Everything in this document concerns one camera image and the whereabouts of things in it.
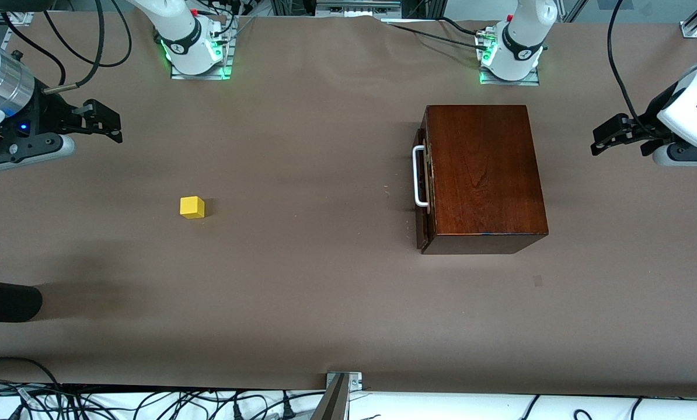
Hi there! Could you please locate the yellow cube block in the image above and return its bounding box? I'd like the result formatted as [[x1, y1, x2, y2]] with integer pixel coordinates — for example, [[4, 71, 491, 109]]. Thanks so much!
[[180, 196, 205, 220]]

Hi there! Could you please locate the wooden drawer with white handle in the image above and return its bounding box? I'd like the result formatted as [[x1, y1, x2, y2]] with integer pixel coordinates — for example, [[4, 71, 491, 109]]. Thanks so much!
[[413, 114, 437, 253]]

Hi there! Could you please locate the dark wooden drawer cabinet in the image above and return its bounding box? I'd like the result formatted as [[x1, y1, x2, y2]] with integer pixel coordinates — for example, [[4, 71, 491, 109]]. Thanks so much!
[[421, 105, 549, 255]]

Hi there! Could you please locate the black cylinder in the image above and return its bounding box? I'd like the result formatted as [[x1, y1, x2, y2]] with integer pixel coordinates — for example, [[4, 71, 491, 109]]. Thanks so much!
[[0, 279, 43, 323]]

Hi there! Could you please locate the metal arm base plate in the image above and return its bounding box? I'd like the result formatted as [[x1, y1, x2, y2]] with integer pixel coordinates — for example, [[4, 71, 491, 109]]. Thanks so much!
[[478, 26, 541, 86], [170, 17, 235, 81]]

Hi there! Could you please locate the aluminium frame with sockets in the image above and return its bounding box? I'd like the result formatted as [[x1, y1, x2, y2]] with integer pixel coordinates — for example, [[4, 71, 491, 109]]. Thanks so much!
[[270, 0, 448, 19]]

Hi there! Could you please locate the small aluminium bracket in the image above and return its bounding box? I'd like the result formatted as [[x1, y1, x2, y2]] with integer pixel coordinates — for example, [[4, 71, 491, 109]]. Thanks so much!
[[326, 372, 363, 390]]

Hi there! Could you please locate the dark camera mount beam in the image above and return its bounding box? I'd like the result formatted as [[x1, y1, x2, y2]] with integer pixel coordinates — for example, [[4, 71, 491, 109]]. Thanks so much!
[[311, 373, 349, 420]]

